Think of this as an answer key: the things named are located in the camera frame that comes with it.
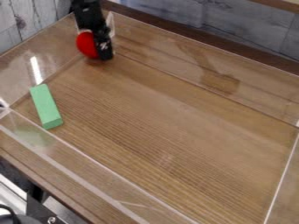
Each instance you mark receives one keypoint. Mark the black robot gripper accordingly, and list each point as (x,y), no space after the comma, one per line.
(89,19)

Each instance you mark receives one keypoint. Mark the red strawberry toy fruit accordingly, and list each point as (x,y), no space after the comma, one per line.
(85,44)

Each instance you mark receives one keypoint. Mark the green rectangular block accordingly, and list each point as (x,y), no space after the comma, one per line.
(45,107)

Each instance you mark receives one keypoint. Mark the clear acrylic tray wall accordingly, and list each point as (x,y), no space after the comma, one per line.
(179,134)

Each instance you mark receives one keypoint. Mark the black metal bracket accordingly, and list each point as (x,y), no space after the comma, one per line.
(48,211)

